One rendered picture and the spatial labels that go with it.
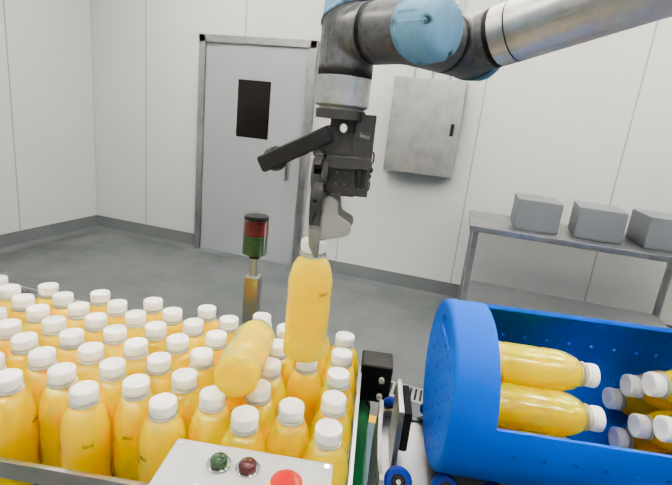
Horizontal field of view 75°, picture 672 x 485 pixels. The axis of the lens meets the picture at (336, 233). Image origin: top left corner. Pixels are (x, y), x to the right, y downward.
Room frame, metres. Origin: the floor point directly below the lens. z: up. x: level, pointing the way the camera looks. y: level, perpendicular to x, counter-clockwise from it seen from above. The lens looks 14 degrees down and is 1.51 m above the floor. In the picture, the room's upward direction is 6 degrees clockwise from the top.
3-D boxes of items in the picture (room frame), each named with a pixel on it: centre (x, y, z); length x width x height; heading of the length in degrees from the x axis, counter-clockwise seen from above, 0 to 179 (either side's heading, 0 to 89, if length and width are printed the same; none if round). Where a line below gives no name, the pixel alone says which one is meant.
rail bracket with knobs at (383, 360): (0.89, -0.12, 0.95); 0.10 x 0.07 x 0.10; 176
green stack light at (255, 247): (1.07, 0.20, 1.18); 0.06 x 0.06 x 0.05
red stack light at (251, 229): (1.07, 0.20, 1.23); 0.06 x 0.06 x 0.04
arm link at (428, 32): (0.58, -0.07, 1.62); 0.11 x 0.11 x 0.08; 44
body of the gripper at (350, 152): (0.64, 0.00, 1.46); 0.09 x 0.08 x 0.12; 86
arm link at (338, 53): (0.64, 0.01, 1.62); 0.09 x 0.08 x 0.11; 44
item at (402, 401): (0.69, -0.15, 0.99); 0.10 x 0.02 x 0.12; 176
